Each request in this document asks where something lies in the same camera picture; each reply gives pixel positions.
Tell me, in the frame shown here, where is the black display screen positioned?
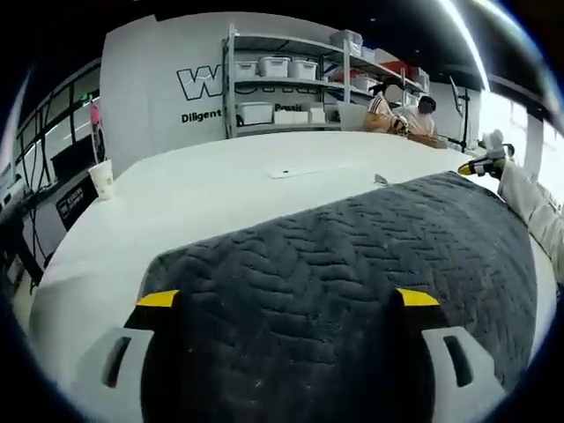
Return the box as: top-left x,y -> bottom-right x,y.
49,144 -> 96,182

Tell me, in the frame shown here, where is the group of white storage bins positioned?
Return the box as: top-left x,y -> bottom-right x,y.
233,28 -> 431,127

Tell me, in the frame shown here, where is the black monitor stand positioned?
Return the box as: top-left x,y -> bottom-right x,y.
447,74 -> 475,153

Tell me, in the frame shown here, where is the white table cover plate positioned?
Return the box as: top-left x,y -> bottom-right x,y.
265,163 -> 312,180

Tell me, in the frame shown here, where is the grey metal shelving rack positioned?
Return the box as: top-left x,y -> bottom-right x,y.
221,24 -> 435,140

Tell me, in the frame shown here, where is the wooden tray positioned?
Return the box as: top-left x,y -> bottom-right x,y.
407,131 -> 449,149

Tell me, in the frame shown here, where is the long ceiling light strip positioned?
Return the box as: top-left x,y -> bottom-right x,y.
438,0 -> 493,92

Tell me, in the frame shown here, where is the pink object on pole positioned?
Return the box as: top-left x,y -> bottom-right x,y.
87,99 -> 107,164

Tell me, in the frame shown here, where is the grey plush towel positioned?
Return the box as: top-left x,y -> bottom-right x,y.
139,170 -> 539,423

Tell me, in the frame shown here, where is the black sign board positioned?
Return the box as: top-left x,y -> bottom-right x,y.
55,175 -> 100,230

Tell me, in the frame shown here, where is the white paper cup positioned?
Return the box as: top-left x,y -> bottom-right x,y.
86,159 -> 115,200

